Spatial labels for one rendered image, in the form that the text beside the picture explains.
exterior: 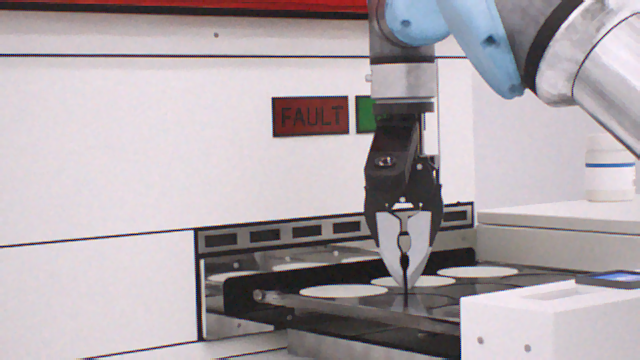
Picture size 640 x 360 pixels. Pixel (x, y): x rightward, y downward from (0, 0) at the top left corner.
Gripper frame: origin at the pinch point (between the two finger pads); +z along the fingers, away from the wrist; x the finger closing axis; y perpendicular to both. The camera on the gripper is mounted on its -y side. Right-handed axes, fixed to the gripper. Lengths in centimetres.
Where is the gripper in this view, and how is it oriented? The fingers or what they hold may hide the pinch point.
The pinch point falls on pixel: (405, 278)
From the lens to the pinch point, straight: 144.9
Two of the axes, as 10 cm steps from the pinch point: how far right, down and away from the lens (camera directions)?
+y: 1.9, -0.6, 9.8
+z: 0.3, 10.0, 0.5
